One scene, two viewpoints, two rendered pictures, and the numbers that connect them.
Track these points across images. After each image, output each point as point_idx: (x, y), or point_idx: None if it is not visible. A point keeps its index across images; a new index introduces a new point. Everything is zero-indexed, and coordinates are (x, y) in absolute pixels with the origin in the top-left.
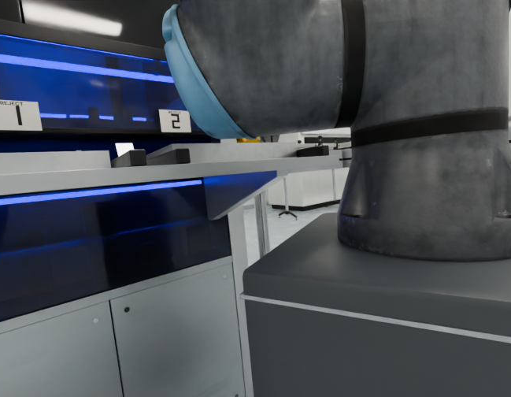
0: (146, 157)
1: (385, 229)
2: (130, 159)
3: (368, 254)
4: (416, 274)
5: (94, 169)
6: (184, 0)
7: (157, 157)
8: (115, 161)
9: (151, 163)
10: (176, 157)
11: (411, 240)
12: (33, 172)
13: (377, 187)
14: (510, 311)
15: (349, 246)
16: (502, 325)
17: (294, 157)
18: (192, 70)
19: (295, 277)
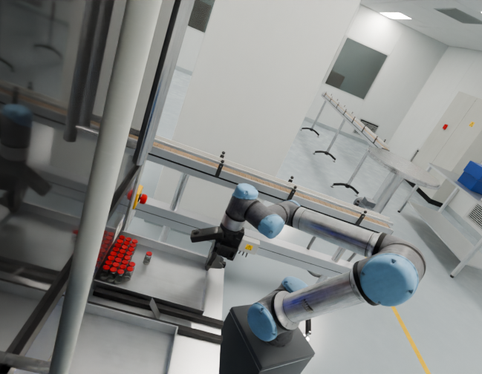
0: (151, 297)
1: (278, 343)
2: (220, 343)
3: (273, 347)
4: (285, 355)
5: (219, 356)
6: (281, 328)
7: (195, 318)
8: (186, 332)
9: (183, 317)
10: (221, 327)
11: (282, 345)
12: (218, 373)
13: (279, 335)
14: (295, 359)
15: (267, 344)
16: (294, 361)
17: (223, 282)
18: (274, 338)
19: (272, 364)
